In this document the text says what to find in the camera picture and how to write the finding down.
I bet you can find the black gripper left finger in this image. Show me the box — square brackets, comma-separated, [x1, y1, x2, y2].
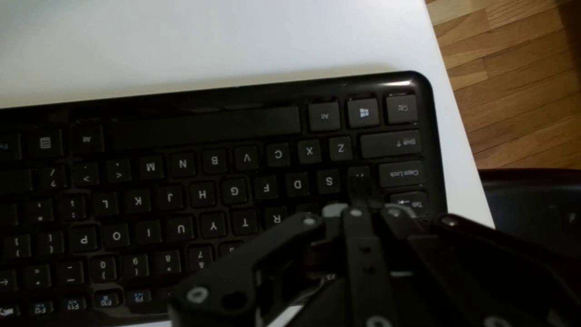
[168, 204, 397, 327]

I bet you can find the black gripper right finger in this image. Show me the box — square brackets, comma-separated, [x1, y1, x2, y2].
[362, 202, 581, 327]

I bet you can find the black computer keyboard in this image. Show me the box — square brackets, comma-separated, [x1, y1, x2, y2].
[0, 72, 451, 327]

